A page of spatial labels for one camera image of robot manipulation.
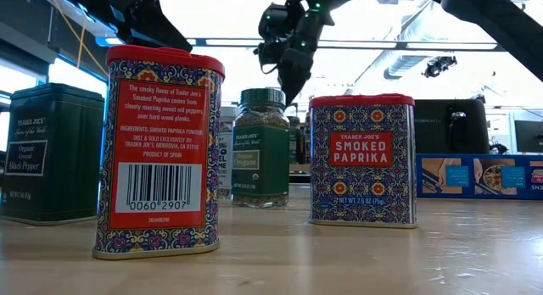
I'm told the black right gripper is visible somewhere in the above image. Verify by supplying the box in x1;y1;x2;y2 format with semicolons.
256;0;335;108

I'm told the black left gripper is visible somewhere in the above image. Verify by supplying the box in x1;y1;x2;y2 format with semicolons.
108;0;193;53

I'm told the green-lidded spice jar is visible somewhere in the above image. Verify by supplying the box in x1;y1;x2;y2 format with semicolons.
288;114;303;164
231;87;291;209

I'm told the white-lidded seasoning jar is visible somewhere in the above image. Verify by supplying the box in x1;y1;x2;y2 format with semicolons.
217;106;239;199

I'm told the red-lidded paprika spice tin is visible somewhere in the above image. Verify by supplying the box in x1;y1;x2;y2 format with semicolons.
308;93;419;230
92;44;227;261

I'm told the black pepper spice tin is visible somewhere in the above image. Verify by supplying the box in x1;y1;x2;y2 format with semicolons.
0;82;106;227

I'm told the black ceiling track bar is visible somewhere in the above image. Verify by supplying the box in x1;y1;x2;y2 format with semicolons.
186;36;510;53

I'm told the black ceiling-mounted device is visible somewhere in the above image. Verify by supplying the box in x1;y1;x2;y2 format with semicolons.
423;55;459;79

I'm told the blue plastic wrap box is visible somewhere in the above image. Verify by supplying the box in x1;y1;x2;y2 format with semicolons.
416;153;543;201

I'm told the black computer monitor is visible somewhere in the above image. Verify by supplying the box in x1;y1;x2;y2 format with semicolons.
513;120;543;154

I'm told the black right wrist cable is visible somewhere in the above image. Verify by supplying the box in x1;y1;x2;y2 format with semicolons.
253;42;281;75

